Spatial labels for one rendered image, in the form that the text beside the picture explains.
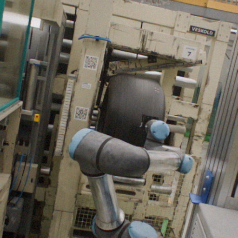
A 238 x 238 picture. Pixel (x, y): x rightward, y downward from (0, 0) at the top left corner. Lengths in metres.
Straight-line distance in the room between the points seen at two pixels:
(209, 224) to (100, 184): 0.50
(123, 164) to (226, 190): 0.31
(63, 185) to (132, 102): 0.66
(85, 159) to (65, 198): 1.01
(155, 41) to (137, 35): 0.12
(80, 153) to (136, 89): 0.82
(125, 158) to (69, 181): 1.04
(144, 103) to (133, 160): 0.78
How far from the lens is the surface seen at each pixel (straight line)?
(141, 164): 1.06
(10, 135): 1.71
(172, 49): 2.24
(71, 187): 2.05
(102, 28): 1.92
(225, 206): 0.91
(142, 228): 1.34
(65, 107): 1.94
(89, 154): 1.06
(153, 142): 1.41
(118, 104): 1.76
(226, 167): 0.88
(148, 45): 2.21
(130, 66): 2.33
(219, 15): 7.67
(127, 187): 1.96
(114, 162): 1.02
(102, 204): 1.25
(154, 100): 1.81
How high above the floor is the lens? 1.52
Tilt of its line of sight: 9 degrees down
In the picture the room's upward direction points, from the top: 12 degrees clockwise
